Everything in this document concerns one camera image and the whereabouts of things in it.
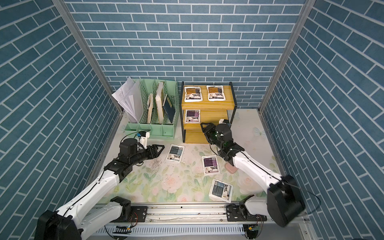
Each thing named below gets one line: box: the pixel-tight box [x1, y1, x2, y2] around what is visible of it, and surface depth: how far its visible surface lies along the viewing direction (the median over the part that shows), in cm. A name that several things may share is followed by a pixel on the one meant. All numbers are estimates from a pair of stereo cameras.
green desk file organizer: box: [124, 79, 180, 139], surface depth 104 cm
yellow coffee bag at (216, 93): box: [206, 85, 226, 102], surface depth 81 cm
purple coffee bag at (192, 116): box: [184, 109, 201, 124], surface depth 93 cm
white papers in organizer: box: [112, 77, 144, 122], surface depth 95 cm
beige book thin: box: [147, 93, 154, 124], surface depth 101 cm
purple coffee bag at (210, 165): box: [202, 155, 221, 176], surface depth 92 cm
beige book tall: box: [155, 81, 164, 124], surface depth 98 cm
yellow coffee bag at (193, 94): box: [184, 86, 203, 103], surface depth 80 cm
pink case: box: [225, 163, 239, 174], surface depth 89 cm
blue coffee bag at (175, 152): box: [166, 144, 185, 163], surface depth 98 cm
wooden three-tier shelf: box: [179, 81, 237, 144], surface depth 82 cm
